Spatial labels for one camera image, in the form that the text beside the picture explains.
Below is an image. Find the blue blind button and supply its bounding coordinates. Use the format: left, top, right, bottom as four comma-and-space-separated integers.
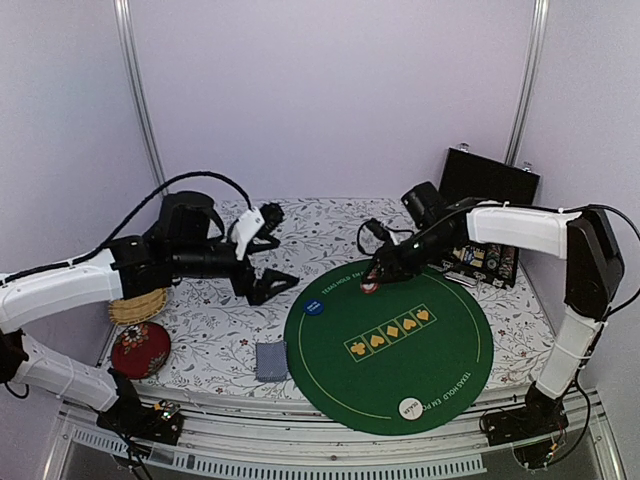
303, 299, 325, 316

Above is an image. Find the white dealer button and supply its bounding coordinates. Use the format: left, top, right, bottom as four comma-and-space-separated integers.
398, 397, 425, 421

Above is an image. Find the left aluminium frame post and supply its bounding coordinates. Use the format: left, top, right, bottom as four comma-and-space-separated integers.
113, 0, 166, 186

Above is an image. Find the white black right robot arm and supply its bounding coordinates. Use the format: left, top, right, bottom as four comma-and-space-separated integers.
256, 183, 624, 445

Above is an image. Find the black poker chip case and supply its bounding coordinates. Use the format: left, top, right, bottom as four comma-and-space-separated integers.
439, 148, 540, 289

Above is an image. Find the round green poker mat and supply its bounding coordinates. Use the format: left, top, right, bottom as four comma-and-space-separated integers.
284, 261, 494, 436

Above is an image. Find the right aluminium frame post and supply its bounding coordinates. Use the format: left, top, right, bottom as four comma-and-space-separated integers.
504, 0, 550, 166

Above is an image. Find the aluminium frame post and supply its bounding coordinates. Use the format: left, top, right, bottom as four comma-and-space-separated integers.
113, 0, 166, 186
504, 0, 550, 166

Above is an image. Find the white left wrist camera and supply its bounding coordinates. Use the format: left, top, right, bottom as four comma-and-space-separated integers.
228, 203, 284, 261

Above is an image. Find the floral white table cloth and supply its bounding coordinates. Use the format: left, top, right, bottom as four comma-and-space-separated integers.
134, 198, 554, 401

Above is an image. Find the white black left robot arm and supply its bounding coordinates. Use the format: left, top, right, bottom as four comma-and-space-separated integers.
1, 191, 299, 443

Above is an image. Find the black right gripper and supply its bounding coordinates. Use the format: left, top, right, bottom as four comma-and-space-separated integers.
362, 226, 455, 285

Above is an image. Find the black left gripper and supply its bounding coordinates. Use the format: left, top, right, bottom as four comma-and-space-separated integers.
171, 240, 300, 305

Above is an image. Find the woven bamboo basket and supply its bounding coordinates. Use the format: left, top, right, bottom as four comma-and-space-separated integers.
108, 288, 168, 326

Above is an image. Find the red floral round cushion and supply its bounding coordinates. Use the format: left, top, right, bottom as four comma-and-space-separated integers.
110, 322, 171, 380

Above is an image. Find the blue playing card deck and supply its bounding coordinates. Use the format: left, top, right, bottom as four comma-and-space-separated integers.
255, 341, 289, 383

